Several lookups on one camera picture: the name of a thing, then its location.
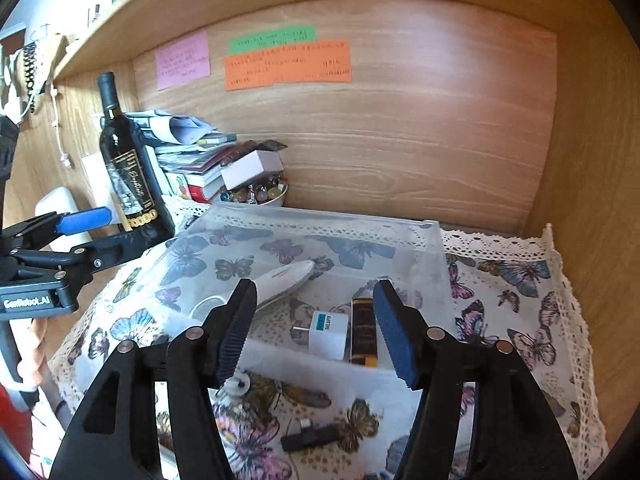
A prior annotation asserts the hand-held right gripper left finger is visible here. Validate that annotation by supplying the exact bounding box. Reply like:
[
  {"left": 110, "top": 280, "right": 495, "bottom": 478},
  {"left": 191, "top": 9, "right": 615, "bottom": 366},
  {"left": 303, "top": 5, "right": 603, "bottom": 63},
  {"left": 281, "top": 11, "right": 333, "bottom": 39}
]
[{"left": 50, "top": 278, "right": 259, "bottom": 480}]

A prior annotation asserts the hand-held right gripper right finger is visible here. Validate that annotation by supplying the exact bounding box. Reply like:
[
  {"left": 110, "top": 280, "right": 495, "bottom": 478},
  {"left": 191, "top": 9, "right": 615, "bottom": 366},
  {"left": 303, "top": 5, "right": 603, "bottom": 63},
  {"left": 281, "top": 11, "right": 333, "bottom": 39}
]
[{"left": 372, "top": 280, "right": 582, "bottom": 480}]

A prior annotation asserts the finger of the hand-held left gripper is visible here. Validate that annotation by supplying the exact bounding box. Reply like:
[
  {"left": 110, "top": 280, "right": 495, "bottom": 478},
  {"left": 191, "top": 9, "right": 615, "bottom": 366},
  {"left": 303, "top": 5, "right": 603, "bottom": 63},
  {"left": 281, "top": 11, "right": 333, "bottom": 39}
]
[
  {"left": 0, "top": 207, "right": 114, "bottom": 252},
  {"left": 10, "top": 231, "right": 175, "bottom": 282}
]

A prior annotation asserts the clear plastic storage bin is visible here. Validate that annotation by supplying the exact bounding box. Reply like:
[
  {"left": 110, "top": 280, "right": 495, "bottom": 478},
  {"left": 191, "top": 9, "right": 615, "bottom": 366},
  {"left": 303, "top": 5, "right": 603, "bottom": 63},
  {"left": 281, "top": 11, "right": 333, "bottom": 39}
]
[{"left": 112, "top": 202, "right": 477, "bottom": 480}]

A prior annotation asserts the person's left hand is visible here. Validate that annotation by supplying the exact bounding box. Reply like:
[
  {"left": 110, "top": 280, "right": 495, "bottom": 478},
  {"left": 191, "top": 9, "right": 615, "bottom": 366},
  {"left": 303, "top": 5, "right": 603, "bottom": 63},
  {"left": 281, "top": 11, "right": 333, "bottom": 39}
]
[{"left": 17, "top": 316, "right": 52, "bottom": 392}]

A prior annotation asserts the white rounded appliance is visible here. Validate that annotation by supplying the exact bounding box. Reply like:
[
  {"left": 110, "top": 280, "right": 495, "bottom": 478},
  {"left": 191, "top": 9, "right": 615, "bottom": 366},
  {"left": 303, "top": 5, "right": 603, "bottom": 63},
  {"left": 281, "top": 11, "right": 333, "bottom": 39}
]
[{"left": 34, "top": 187, "right": 95, "bottom": 252}]

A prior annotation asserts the small white round part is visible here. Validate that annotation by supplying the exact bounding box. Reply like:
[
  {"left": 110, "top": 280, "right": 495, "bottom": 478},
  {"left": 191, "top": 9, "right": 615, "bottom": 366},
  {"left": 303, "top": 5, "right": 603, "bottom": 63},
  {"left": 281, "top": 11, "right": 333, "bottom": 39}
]
[{"left": 219, "top": 369, "right": 252, "bottom": 400}]

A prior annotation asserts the white charger plug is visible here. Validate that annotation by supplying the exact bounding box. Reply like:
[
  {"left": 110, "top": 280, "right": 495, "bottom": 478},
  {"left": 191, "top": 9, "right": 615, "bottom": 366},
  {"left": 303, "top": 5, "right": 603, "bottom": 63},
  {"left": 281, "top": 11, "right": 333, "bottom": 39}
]
[{"left": 293, "top": 311, "right": 350, "bottom": 361}]

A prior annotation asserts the white handheld electric device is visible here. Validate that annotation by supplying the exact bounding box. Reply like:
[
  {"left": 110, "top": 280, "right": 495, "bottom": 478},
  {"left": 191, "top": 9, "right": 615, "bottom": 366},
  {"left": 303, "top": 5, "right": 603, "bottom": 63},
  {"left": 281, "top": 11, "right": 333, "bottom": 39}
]
[{"left": 190, "top": 259, "right": 317, "bottom": 322}]

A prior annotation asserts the dark wine bottle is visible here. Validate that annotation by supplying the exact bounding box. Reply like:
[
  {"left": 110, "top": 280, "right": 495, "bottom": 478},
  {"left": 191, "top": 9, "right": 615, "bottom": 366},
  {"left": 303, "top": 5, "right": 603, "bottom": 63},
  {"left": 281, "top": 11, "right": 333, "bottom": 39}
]
[{"left": 96, "top": 72, "right": 177, "bottom": 252}]

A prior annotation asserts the stack of books and magazines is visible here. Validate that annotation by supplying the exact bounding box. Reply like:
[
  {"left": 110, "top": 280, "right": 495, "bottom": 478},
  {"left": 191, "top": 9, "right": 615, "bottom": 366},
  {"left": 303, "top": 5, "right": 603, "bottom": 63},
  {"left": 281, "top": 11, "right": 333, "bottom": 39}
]
[{"left": 125, "top": 109, "right": 289, "bottom": 205}]

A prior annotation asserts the black adapter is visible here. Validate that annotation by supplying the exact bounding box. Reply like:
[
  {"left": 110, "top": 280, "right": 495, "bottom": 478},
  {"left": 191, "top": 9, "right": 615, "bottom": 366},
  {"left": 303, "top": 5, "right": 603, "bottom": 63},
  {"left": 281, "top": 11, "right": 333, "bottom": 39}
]
[{"left": 280, "top": 422, "right": 339, "bottom": 454}]

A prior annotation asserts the butterfly print lace tablecloth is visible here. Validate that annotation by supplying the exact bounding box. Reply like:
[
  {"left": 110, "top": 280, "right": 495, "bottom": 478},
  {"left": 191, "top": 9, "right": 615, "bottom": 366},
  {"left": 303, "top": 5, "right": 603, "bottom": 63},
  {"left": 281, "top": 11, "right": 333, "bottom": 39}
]
[{"left": 47, "top": 195, "right": 612, "bottom": 480}]

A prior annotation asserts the bowl of coloured beads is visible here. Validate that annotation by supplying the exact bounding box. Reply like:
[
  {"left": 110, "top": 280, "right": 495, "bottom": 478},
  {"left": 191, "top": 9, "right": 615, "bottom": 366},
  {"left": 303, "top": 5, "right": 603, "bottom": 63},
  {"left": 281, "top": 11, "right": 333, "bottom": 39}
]
[{"left": 219, "top": 176, "right": 289, "bottom": 209}]

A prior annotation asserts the white cardboard box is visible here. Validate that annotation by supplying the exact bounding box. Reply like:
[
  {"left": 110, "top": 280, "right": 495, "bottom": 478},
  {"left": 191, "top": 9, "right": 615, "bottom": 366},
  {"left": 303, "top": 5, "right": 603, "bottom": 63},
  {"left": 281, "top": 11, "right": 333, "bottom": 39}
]
[{"left": 220, "top": 150, "right": 285, "bottom": 189}]

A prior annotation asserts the pink paper note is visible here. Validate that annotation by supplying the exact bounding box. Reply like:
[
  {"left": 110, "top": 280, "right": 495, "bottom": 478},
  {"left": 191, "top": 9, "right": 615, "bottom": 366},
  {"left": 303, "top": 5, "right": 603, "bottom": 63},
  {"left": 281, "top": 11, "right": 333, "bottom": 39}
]
[{"left": 155, "top": 30, "right": 212, "bottom": 92}]

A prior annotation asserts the orange paper note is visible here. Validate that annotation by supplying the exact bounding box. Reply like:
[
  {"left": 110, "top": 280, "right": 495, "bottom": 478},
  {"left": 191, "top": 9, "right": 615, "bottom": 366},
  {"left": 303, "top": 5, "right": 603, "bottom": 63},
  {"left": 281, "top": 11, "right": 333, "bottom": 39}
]
[{"left": 224, "top": 40, "right": 354, "bottom": 93}]

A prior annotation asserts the green paper note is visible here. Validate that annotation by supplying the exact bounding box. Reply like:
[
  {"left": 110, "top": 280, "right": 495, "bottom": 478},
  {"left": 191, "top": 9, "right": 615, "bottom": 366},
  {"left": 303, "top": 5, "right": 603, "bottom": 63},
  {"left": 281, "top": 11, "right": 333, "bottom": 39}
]
[{"left": 227, "top": 25, "right": 317, "bottom": 56}]

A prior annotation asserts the white hanging cable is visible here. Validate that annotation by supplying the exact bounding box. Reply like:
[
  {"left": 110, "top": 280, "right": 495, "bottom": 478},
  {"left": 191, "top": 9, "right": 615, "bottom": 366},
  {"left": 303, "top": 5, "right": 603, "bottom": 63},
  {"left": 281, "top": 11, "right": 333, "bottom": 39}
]
[{"left": 47, "top": 85, "right": 74, "bottom": 169}]

